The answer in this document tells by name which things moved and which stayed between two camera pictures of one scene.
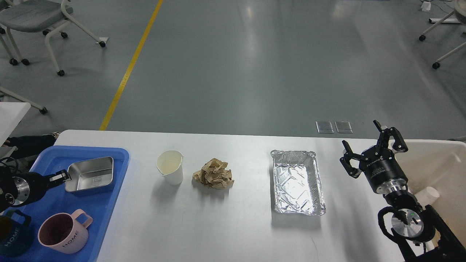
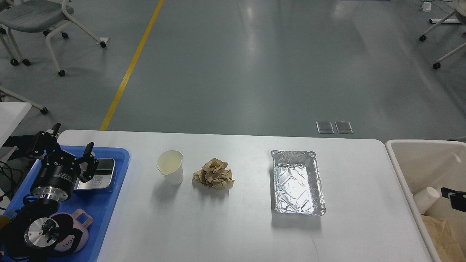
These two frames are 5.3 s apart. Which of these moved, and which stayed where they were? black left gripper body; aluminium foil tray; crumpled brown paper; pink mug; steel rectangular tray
Moved: black left gripper body
Stayed: aluminium foil tray; steel rectangular tray; pink mug; crumpled brown paper
